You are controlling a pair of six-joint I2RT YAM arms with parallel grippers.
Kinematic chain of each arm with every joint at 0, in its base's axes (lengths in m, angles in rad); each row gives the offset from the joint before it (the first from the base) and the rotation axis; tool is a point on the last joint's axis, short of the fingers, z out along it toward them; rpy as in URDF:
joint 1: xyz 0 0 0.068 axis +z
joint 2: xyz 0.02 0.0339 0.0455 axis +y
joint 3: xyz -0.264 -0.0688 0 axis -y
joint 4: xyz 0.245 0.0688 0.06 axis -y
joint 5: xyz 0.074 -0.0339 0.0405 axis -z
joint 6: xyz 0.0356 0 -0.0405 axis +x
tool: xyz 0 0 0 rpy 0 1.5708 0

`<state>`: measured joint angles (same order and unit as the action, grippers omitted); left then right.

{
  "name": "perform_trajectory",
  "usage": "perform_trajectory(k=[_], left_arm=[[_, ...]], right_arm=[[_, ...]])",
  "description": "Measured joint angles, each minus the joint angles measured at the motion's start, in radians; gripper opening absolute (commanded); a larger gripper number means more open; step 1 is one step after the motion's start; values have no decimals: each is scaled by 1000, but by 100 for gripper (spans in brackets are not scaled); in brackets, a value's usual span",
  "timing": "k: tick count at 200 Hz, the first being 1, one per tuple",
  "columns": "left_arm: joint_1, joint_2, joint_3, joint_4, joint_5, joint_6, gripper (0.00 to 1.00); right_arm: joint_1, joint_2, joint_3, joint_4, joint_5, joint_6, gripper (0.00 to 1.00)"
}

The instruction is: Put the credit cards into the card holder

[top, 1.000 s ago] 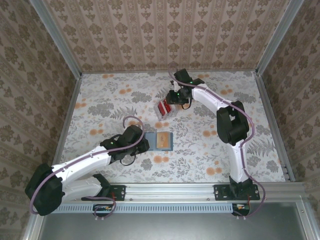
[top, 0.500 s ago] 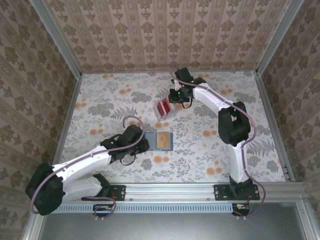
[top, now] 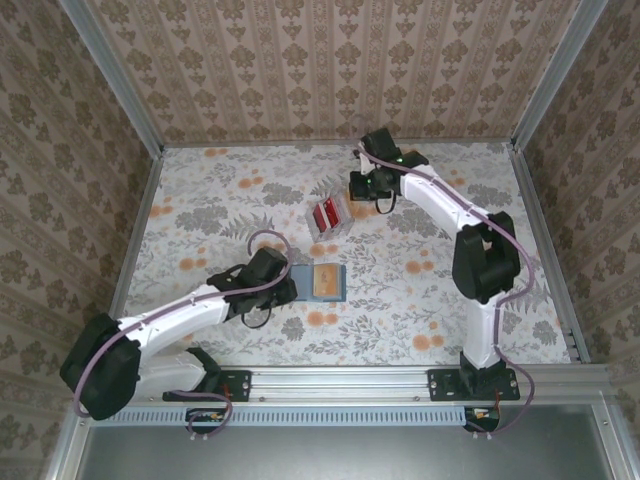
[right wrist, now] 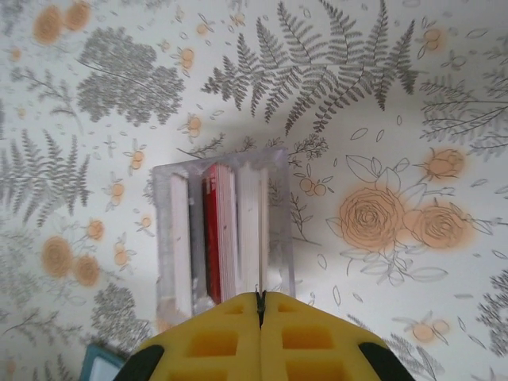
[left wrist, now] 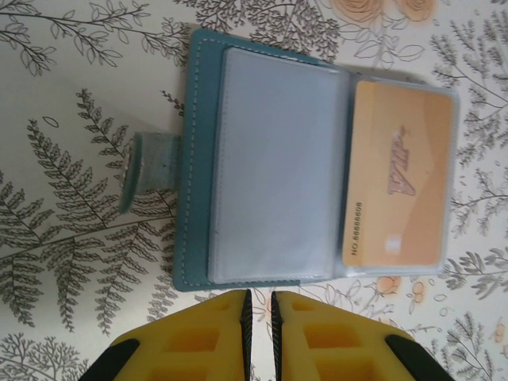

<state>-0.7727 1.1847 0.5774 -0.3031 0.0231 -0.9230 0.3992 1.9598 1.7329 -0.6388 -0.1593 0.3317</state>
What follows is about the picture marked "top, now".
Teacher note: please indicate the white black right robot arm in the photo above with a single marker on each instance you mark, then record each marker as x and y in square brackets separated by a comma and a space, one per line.
[430, 190]

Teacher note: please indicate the aluminium side rail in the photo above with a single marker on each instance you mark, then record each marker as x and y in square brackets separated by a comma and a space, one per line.
[131, 250]
[547, 250]

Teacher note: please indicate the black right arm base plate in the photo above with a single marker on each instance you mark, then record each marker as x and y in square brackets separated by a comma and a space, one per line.
[440, 385]

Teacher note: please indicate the blue card holder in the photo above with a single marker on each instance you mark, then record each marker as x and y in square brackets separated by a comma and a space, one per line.
[302, 282]

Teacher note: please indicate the grey metal sheet panel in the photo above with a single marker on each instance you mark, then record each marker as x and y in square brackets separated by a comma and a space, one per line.
[340, 455]

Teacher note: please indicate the red card pack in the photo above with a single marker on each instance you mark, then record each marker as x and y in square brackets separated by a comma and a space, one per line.
[342, 227]
[321, 220]

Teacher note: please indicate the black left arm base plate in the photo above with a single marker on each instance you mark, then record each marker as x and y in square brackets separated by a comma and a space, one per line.
[240, 385]

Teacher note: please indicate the black wiring board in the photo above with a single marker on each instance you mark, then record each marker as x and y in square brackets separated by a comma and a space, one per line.
[205, 417]
[482, 415]

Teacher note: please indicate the thin aluminium rail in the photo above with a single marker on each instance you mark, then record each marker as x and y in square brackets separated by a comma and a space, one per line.
[450, 145]

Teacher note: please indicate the aluminium frame post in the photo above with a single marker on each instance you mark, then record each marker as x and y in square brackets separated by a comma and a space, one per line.
[112, 75]
[552, 70]

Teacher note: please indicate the orange credit card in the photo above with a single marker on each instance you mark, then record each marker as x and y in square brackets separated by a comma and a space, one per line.
[327, 281]

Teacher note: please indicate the wide aluminium frame rail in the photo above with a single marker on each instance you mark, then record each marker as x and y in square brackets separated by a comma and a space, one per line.
[340, 382]

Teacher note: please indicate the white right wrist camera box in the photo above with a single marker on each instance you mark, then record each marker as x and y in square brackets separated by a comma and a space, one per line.
[364, 162]

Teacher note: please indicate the red credit card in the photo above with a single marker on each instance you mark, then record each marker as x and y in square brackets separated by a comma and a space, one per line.
[336, 210]

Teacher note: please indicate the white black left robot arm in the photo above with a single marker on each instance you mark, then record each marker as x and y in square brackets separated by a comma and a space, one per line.
[175, 315]

